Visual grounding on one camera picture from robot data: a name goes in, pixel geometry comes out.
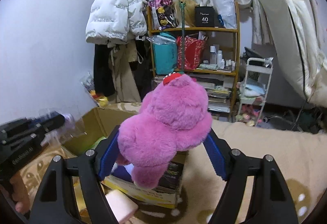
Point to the black box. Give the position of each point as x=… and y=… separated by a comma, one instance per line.
x=205, y=18

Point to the blond wig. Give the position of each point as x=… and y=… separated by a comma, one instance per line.
x=190, y=13

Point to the pink bear plush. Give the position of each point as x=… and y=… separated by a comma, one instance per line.
x=166, y=121

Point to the group of cosmetic bottles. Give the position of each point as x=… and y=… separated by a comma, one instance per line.
x=219, y=56

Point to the plastic bag of toys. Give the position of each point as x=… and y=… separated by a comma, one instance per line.
x=101, y=100

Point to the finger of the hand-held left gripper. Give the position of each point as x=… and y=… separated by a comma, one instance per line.
x=52, y=121

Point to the person's left hand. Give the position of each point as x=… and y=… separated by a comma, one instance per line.
x=21, y=188

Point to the beige hanging trousers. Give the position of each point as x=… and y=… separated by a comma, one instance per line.
x=122, y=78

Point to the wooden shelf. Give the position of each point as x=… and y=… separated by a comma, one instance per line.
x=194, y=30

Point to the red patterned bag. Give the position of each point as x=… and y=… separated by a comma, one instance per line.
x=194, y=52

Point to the green tissue packet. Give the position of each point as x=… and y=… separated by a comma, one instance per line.
x=102, y=141

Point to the stack of books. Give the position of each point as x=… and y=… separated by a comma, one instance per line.
x=159, y=81

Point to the colourful printed bag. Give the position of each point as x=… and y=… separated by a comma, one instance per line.
x=163, y=14

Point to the teal bag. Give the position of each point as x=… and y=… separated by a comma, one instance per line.
x=164, y=58

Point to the pile of magazines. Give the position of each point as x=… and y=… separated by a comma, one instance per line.
x=217, y=98

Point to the dark hanging clothing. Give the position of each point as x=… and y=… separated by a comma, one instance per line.
x=143, y=75

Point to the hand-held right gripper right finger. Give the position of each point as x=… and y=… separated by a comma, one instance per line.
x=217, y=160

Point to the green pole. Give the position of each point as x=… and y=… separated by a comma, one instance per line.
x=183, y=45

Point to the white trolley cart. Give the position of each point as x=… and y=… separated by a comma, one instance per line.
x=258, y=64

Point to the clear plastic packet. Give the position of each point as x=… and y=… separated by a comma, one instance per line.
x=74, y=127

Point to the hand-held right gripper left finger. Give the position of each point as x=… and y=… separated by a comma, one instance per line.
x=108, y=160

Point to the clear plastic bag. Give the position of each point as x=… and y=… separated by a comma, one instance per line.
x=224, y=6

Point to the beige patterned blanket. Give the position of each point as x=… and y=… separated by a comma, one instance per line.
x=255, y=142

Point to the black hanging garment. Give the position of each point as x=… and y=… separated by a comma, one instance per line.
x=102, y=73

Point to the printed cardboard box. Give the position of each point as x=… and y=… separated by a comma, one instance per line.
x=102, y=119

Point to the white foam block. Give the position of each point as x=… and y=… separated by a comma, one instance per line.
x=121, y=204

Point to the white folded mattress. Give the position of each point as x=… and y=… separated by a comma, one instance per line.
x=286, y=29

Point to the white puffer jacket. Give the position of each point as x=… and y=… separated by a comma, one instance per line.
x=112, y=14

